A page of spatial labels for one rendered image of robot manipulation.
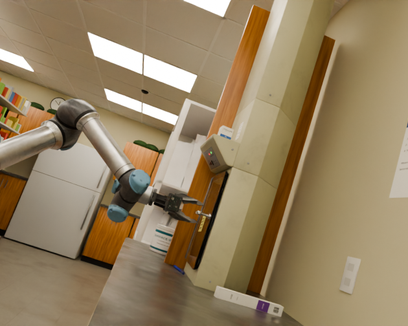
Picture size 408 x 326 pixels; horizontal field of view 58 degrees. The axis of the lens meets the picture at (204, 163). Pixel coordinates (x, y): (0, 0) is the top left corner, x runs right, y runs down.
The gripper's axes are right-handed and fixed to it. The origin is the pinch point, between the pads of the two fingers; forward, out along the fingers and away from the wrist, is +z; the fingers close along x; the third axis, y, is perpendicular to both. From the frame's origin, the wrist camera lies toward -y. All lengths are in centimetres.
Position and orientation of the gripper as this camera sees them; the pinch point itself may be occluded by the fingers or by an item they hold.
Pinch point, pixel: (197, 212)
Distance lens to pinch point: 151.4
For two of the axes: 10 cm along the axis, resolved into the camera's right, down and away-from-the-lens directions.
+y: 1.7, -1.1, -9.8
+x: 3.2, -9.3, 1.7
